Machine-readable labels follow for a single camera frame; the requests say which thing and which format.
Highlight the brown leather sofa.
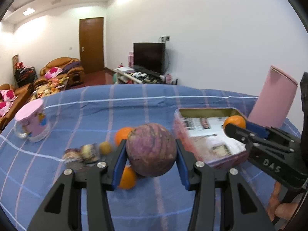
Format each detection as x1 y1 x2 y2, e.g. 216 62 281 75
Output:
1 83 33 131

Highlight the pink floral cushion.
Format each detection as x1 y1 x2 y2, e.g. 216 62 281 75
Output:
44 67 63 79

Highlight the brown wooden door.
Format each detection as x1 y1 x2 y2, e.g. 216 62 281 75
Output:
79 17 104 74

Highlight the pink cartoon mug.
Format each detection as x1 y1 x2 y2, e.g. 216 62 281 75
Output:
14 99 51 142

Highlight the orange tangerine under gripper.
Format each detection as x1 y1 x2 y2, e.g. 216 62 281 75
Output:
119 166 137 190

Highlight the pink electric kettle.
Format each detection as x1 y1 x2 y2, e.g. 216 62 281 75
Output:
248 66 298 128

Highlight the orange tangerine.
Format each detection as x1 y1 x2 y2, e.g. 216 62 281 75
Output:
223 115 246 129
119 166 137 190
114 127 134 146

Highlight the cluttered coffee table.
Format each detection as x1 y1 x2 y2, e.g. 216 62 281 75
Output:
28 77 68 102

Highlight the brown leather armchair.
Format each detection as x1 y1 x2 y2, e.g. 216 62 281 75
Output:
40 57 85 86

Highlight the blue plaid tablecloth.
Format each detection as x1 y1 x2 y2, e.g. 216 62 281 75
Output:
0 83 301 231

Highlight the pink rectangular tin box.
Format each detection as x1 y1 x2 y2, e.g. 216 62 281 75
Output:
173 108 248 168

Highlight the white tv stand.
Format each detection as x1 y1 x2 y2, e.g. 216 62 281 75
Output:
113 67 178 85

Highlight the right human hand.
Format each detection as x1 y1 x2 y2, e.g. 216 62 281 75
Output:
267 182 299 221

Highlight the black storage rack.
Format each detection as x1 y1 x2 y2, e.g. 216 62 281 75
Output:
12 55 38 88

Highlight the black flat television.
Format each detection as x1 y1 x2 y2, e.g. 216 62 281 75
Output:
133 42 166 76

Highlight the small yellow-green lime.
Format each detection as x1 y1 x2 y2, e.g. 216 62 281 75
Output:
99 141 112 155

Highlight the large purple passion fruit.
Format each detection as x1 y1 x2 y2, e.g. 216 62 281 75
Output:
126 123 177 177

